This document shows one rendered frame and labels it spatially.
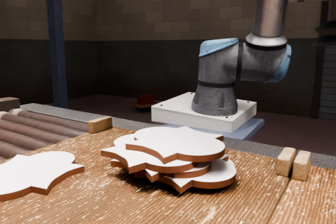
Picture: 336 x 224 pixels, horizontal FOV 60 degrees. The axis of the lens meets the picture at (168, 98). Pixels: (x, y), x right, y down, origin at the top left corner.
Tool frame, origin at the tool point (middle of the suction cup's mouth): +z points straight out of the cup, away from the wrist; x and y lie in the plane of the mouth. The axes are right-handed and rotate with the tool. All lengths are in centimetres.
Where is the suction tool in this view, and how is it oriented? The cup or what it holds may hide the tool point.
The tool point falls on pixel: (335, 46)
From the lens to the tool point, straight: 33.2
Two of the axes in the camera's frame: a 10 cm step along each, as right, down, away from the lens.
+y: 9.4, 0.6, -3.4
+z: 0.0, 9.8, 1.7
